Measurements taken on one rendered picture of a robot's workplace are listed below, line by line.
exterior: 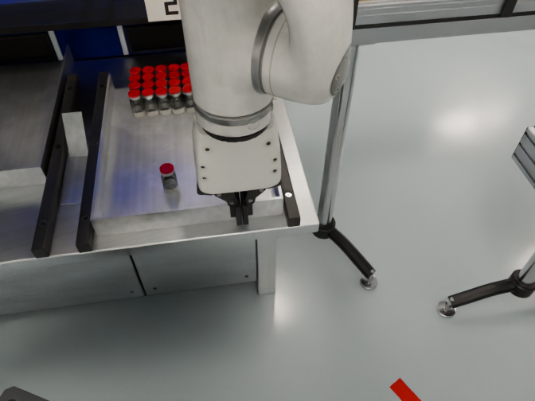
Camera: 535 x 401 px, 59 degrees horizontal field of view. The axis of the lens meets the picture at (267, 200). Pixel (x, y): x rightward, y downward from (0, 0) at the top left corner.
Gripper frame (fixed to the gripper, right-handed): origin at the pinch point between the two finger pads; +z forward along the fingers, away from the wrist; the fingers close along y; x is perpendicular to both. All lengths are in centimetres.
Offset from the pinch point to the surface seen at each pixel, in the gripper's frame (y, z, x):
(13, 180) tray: 32.7, 2.9, -13.0
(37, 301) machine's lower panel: 60, 78, -39
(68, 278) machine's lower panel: 48, 68, -39
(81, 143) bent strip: 23.3, 2.5, -19.3
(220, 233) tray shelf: 3.2, 4.4, 0.5
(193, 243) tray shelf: 6.9, 5.2, 0.9
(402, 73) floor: -98, 92, -156
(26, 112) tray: 34.3, 4.1, -31.0
